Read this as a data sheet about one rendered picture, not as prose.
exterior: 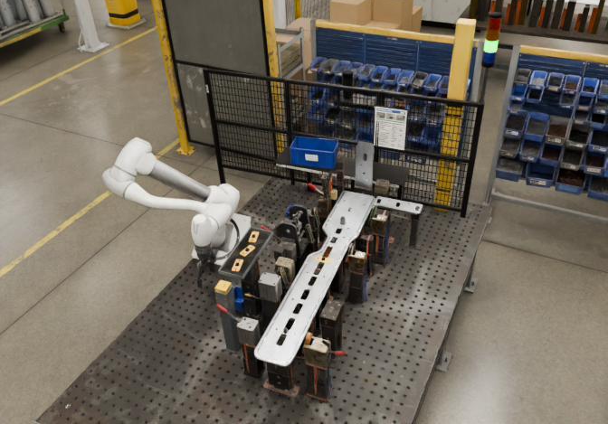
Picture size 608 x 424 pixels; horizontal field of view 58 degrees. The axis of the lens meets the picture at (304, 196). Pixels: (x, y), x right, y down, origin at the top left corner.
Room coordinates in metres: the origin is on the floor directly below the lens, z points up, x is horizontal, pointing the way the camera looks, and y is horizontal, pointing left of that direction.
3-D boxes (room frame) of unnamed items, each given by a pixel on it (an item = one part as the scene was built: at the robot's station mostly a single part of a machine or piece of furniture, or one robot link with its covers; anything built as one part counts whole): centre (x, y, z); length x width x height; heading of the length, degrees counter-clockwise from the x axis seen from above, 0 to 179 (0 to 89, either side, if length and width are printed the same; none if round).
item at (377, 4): (7.12, -1.08, 0.52); 1.20 x 0.80 x 1.05; 148
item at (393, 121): (3.11, -0.58, 1.30); 0.23 x 0.02 x 0.31; 67
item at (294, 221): (2.38, 0.06, 0.94); 0.18 x 0.13 x 0.49; 157
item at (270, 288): (1.97, 0.19, 0.90); 0.13 x 0.10 x 0.41; 67
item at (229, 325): (1.89, 0.41, 0.92); 0.08 x 0.08 x 0.44; 67
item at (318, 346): (1.60, -0.03, 0.88); 0.15 x 0.11 x 0.36; 67
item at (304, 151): (3.19, -0.09, 1.10); 0.30 x 0.17 x 0.13; 73
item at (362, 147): (2.88, -0.39, 1.17); 0.12 x 0.01 x 0.34; 67
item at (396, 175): (3.12, -0.26, 1.01); 0.90 x 0.22 x 0.03; 67
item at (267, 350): (2.19, -0.09, 1.00); 1.38 x 0.22 x 0.02; 157
